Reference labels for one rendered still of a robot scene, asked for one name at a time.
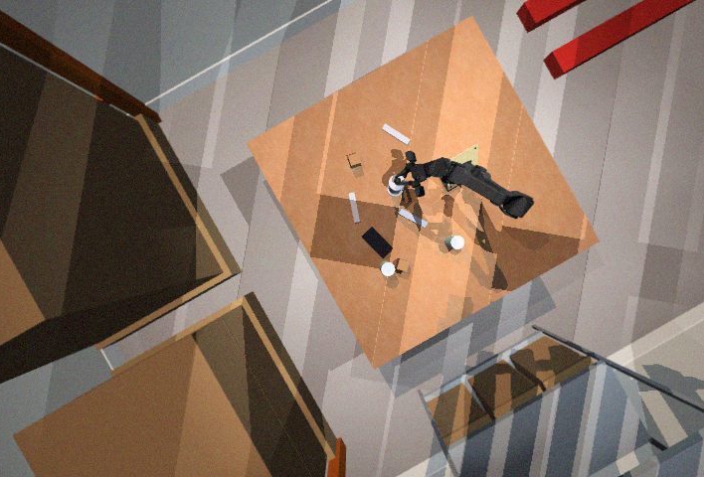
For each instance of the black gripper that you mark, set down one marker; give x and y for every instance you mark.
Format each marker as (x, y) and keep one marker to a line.
(419, 190)

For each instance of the glass french press with plunger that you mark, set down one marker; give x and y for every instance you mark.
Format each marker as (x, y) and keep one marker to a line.
(393, 189)

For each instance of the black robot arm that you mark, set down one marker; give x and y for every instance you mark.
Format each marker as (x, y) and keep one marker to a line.
(475, 177)

